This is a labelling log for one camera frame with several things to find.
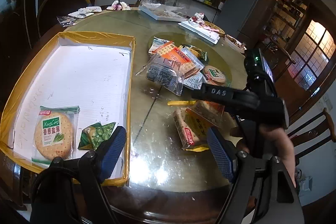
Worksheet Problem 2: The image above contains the green pea snack packet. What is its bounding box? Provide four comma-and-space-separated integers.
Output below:
77, 122, 118, 151

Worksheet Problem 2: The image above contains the yellow-wrapped cracker stack pack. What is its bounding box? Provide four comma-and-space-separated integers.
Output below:
167, 100, 209, 152

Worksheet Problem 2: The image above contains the round green-label cracker pack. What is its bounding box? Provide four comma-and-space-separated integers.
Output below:
31, 106, 80, 165

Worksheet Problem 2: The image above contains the yellow biscuit packet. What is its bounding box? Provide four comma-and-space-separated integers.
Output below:
179, 44, 209, 65

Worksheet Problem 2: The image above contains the orange soda cracker pack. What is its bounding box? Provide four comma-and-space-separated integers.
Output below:
185, 101, 224, 134
153, 41, 204, 79

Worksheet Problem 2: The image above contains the white landscape-print snack bag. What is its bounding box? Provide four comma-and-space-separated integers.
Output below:
148, 37, 169, 55

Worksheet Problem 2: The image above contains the silver white-text snack packet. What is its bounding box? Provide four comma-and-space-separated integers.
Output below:
183, 71, 206, 90

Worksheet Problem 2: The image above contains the person's right hand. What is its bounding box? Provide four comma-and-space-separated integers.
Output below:
230, 125, 297, 188

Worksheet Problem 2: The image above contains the wooden chair right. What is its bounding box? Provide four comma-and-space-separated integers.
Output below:
288, 107, 335, 165

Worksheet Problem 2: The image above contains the yellow-taped white cardboard tray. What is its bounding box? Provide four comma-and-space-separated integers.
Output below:
1, 31, 135, 173

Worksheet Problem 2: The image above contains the golden lazy susan turntable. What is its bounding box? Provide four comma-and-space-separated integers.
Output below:
147, 32, 232, 86

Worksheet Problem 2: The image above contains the bowl with food scraps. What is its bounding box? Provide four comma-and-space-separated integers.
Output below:
224, 34, 246, 54

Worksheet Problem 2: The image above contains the white flat box right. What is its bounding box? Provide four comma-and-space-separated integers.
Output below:
178, 20, 220, 45

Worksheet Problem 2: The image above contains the clear plastic wrapper on table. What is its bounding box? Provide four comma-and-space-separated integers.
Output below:
56, 15, 79, 28

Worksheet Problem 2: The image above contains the white napkin pile left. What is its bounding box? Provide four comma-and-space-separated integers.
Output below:
68, 6, 102, 19

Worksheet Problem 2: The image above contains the crumpled tissue with spoon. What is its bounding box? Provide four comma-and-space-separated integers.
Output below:
106, 0, 131, 11

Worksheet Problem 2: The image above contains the white food tray far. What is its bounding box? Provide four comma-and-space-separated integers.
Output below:
139, 3, 187, 22

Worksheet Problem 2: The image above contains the grey refrigerator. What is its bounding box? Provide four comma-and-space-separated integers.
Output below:
213, 0, 276, 38

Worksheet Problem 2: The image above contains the round-back wooden chair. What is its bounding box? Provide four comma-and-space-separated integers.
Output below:
37, 0, 92, 37

